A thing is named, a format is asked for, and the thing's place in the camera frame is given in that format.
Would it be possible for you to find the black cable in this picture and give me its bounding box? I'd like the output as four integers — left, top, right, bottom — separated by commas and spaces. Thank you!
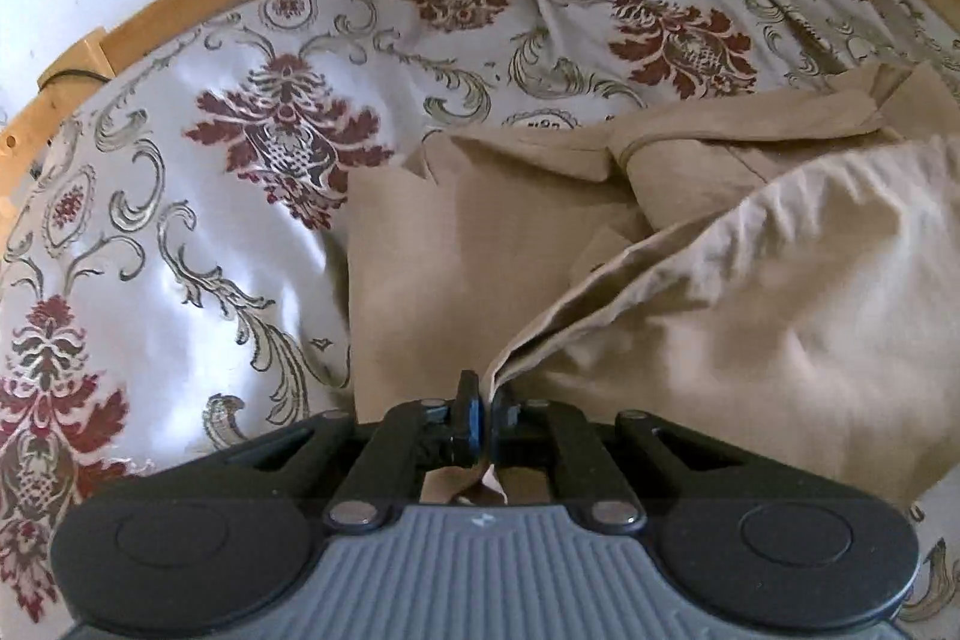
39, 68, 107, 89

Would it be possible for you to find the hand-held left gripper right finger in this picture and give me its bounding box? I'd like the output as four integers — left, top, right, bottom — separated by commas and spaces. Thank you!
489, 387, 755, 532

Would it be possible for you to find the beige hooded zip jacket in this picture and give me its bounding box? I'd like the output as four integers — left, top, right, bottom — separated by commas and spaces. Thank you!
343, 59, 960, 510

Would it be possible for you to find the floral patterned bedspread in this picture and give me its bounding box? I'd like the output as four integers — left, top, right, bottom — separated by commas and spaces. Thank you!
0, 0, 960, 627

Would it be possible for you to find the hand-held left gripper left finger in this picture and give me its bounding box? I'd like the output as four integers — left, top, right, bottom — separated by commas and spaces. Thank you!
217, 370, 485, 532

